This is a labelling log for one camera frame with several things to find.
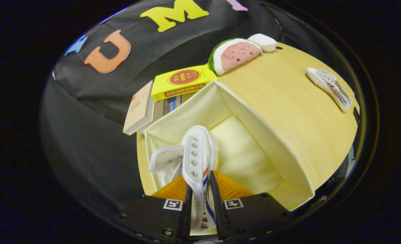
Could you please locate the cream fabric storage box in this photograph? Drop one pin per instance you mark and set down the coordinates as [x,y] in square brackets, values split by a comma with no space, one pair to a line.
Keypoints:
[247,152]

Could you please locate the yellow book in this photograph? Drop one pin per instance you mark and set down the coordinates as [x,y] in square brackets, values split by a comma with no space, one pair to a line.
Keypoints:
[183,83]

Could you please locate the white canvas shoe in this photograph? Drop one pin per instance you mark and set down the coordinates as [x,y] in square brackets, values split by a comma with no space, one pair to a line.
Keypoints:
[197,159]
[331,86]

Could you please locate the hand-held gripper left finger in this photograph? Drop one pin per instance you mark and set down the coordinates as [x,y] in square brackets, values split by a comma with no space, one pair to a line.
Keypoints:
[153,217]

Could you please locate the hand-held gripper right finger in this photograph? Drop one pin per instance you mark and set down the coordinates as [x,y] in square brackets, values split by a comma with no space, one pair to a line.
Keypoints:
[254,217]

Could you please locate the watermelon slice plush toy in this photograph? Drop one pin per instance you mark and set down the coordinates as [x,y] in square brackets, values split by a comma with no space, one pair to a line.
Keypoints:
[236,54]

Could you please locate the beige book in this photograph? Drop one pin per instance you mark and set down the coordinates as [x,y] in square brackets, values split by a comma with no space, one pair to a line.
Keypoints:
[139,110]

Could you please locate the grey and blue book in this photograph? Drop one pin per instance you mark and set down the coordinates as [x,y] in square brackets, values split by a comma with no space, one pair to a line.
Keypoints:
[168,106]

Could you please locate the white plush toy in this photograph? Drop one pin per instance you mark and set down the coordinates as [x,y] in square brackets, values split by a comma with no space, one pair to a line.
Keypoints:
[263,41]

